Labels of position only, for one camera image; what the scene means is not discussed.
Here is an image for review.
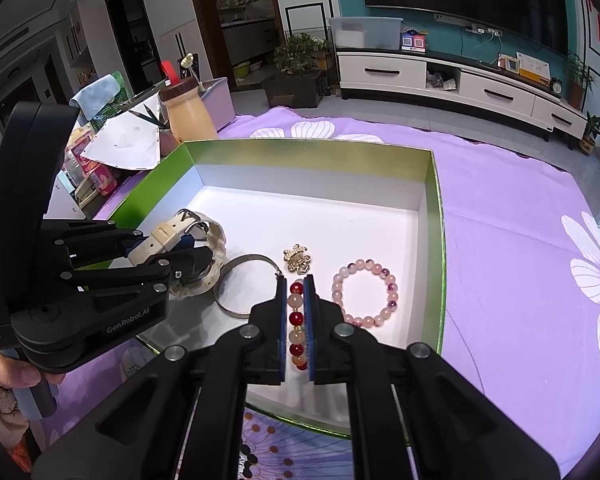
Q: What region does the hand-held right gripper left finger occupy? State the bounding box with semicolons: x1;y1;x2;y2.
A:
32;274;288;480

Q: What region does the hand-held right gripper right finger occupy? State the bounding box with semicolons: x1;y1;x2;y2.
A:
302;274;561;480

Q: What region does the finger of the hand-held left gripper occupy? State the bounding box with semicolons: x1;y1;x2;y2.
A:
67;237;216;295
42;219;150;267

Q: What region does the red bead bracelet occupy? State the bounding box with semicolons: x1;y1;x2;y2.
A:
287;281;308;372

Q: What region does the white wrist watch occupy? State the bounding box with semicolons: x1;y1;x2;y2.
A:
128;208;227;301

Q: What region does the pink bead bracelet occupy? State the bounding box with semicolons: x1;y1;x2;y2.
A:
331;258;400;330

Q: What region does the silver bangle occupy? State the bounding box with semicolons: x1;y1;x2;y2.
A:
213;254;287;321

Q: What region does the gold brooch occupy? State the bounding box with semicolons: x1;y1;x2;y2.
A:
282;243;312;274

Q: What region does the green cardboard box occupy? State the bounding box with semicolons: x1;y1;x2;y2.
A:
94;139;448;448

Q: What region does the person's left hand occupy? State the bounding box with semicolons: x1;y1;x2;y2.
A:
0;352;63;390

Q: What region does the white plastic box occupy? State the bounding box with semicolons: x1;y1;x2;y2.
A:
45;170;88;221

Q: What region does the white paper sheet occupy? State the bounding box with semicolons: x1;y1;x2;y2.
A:
82;107;162;171

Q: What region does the green carton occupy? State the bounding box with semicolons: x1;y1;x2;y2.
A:
87;91;131;131

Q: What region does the light blue cloth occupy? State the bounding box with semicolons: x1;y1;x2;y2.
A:
69;72;122;113

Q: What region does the cream bear jar brown lid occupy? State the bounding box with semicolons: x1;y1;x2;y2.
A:
158;79;218;142

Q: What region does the lavender storage bin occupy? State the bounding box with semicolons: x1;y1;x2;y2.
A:
200;77;236;133

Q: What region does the purple floral tablecloth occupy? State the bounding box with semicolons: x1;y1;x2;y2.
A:
30;106;600;480

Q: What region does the potted shrub in dark planter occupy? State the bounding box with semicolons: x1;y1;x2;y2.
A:
261;32;333;109

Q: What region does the white TV cabinet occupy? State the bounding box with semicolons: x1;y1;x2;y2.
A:
335;50;588;143

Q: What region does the clear storage bin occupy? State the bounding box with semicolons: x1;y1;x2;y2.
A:
328;16;405;52

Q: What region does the small potted plant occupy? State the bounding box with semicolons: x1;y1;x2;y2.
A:
577;112;600;156

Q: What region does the desk calendar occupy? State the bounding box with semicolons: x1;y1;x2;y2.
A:
515;51;551;86

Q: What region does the white power strip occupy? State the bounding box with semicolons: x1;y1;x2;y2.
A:
434;14;503;37

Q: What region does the tall potted plant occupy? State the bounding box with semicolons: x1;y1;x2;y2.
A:
562;52;598;111

